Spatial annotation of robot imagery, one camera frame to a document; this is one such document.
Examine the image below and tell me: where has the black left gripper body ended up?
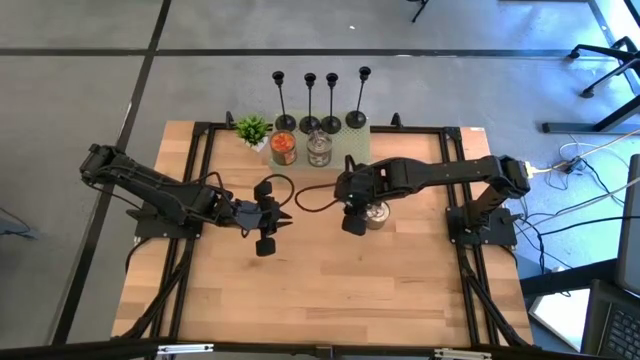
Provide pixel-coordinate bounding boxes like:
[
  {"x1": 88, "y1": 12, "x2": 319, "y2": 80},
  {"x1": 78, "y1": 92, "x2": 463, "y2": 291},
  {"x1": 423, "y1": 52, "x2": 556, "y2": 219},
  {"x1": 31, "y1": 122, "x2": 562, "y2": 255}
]
[{"x1": 233, "y1": 197, "x2": 294, "y2": 240}]

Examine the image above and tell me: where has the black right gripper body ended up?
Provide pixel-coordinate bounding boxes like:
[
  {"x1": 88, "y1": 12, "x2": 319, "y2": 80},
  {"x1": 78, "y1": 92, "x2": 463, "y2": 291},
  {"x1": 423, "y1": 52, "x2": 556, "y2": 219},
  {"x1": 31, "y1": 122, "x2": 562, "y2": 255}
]
[{"x1": 333, "y1": 167, "x2": 382, "y2": 217}]

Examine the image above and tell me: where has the brown label candle tin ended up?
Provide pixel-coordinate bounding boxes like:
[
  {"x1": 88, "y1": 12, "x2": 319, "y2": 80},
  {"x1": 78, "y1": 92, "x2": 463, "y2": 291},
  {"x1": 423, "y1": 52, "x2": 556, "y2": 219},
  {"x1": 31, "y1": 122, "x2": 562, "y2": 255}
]
[{"x1": 363, "y1": 201, "x2": 392, "y2": 232}]

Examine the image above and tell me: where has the orange label candle tin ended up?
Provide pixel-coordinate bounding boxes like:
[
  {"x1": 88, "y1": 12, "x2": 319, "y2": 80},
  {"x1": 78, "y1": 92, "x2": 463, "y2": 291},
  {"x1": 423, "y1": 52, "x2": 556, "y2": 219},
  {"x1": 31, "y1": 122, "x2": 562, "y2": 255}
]
[{"x1": 269, "y1": 130, "x2": 299, "y2": 167}]

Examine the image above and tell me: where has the plain silver candle tin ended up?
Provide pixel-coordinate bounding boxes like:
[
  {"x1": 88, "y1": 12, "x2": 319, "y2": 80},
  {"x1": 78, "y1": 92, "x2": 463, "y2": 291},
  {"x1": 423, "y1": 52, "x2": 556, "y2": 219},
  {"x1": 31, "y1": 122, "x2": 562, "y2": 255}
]
[{"x1": 306, "y1": 129, "x2": 334, "y2": 168}]

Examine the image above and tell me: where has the black metal candlestick holder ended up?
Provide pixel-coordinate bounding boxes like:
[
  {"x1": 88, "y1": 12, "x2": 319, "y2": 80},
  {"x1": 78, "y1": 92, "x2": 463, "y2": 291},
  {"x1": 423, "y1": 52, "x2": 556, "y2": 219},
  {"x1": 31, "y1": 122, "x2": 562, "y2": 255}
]
[
  {"x1": 271, "y1": 70, "x2": 298, "y2": 133},
  {"x1": 298, "y1": 72, "x2": 322, "y2": 135},
  {"x1": 320, "y1": 72, "x2": 343, "y2": 135},
  {"x1": 345, "y1": 65, "x2": 373, "y2": 130}
]

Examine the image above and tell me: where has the green plant in white pot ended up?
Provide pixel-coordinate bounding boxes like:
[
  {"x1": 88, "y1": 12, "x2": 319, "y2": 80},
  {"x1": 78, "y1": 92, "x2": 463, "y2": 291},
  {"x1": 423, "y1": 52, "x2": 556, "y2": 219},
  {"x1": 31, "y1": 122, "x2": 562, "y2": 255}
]
[{"x1": 233, "y1": 114, "x2": 274, "y2": 153}]

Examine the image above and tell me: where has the black stand leg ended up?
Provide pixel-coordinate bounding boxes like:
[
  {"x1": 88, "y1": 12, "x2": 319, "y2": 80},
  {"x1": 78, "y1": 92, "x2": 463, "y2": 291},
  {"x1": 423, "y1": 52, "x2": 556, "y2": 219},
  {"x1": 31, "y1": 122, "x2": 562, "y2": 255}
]
[{"x1": 410, "y1": 0, "x2": 430, "y2": 24}]

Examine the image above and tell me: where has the black desk beam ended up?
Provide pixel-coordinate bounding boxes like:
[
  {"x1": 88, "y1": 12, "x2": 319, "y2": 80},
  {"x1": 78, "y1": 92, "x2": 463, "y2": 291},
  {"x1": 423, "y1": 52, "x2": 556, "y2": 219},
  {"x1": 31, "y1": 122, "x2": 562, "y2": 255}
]
[{"x1": 519, "y1": 257, "x2": 619, "y2": 297}]

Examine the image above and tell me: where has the black power adapter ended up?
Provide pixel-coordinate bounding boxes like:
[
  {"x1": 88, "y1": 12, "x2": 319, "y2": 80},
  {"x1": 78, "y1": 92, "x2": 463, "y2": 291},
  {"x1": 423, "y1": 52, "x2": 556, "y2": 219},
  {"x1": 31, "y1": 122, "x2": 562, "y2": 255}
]
[{"x1": 552, "y1": 156, "x2": 585, "y2": 175}]

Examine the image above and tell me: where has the black aluminium crossbar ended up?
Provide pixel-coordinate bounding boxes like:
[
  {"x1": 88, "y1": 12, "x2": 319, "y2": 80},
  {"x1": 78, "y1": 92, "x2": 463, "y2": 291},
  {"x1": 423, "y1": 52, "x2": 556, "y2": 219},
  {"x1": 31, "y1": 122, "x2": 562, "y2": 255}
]
[{"x1": 0, "y1": 338, "x2": 640, "y2": 360}]

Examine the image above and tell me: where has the white board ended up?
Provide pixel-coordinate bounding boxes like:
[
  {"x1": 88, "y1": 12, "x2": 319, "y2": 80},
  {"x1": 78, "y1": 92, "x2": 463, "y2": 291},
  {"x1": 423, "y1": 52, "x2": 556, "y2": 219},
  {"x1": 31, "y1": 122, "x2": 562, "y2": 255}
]
[{"x1": 528, "y1": 287, "x2": 592, "y2": 352}]

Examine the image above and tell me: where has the black desk foot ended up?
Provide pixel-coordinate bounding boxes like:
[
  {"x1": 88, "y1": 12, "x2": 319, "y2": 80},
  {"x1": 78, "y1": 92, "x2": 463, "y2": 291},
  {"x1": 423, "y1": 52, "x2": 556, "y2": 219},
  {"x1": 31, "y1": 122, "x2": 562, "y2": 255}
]
[{"x1": 542, "y1": 94, "x2": 640, "y2": 135}]

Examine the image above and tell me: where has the grey monitor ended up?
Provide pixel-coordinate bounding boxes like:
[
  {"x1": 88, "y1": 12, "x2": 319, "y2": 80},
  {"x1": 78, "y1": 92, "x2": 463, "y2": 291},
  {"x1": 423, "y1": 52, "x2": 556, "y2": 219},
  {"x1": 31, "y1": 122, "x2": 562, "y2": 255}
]
[{"x1": 614, "y1": 153, "x2": 640, "y2": 297}]

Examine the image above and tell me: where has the black laptop keyboard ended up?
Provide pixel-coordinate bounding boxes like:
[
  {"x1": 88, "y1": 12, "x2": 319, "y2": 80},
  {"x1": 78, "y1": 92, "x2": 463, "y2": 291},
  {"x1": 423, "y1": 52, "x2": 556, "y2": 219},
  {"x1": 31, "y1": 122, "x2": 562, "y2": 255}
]
[{"x1": 579, "y1": 278, "x2": 640, "y2": 360}]

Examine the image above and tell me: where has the black office chair base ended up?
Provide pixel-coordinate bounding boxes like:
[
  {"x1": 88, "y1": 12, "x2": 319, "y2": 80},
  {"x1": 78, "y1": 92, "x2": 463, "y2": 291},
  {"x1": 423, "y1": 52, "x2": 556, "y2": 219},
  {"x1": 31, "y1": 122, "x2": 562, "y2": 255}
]
[{"x1": 567, "y1": 35, "x2": 640, "y2": 100}]

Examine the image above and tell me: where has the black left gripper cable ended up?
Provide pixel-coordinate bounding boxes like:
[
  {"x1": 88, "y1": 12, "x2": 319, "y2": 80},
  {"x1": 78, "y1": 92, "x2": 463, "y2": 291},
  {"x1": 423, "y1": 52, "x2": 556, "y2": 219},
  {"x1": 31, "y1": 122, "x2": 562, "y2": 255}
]
[{"x1": 259, "y1": 173, "x2": 297, "y2": 207}]

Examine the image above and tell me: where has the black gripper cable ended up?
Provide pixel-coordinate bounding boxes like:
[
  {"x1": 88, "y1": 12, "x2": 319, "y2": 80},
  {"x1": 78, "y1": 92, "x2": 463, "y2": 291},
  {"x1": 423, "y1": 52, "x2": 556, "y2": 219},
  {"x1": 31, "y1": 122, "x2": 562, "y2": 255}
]
[
  {"x1": 294, "y1": 181, "x2": 351, "y2": 214},
  {"x1": 259, "y1": 173, "x2": 297, "y2": 207}
]

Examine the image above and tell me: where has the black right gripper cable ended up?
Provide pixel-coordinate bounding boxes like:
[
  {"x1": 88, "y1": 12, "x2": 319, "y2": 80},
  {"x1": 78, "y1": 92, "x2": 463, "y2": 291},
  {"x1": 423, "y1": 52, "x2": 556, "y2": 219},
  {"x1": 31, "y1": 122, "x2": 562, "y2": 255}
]
[{"x1": 294, "y1": 181, "x2": 351, "y2": 214}]

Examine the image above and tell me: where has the black aluminium table frame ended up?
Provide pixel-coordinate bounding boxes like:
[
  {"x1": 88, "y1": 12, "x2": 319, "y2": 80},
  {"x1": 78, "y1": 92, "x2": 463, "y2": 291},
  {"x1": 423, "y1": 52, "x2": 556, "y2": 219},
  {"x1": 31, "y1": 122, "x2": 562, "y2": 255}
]
[{"x1": 112, "y1": 110, "x2": 535, "y2": 351}]

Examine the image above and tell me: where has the silver metal bracket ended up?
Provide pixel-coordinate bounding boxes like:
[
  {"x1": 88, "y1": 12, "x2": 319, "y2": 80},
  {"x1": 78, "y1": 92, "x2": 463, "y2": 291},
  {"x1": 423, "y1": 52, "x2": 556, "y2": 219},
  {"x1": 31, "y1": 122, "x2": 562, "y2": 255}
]
[
  {"x1": 156, "y1": 343, "x2": 215, "y2": 357},
  {"x1": 432, "y1": 348, "x2": 494, "y2": 360}
]

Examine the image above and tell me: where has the cream cable with yellow plug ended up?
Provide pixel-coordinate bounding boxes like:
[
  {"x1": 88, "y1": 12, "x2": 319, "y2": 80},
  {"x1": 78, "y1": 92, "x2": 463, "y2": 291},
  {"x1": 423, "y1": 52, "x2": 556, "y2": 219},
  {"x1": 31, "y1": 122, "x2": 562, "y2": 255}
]
[{"x1": 524, "y1": 128, "x2": 640, "y2": 179}]

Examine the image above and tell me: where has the black floor cable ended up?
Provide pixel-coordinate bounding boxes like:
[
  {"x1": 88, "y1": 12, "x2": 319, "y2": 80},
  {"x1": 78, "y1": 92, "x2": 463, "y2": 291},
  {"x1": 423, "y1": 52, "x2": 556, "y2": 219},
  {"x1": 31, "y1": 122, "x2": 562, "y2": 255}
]
[{"x1": 514, "y1": 213, "x2": 640, "y2": 274}]

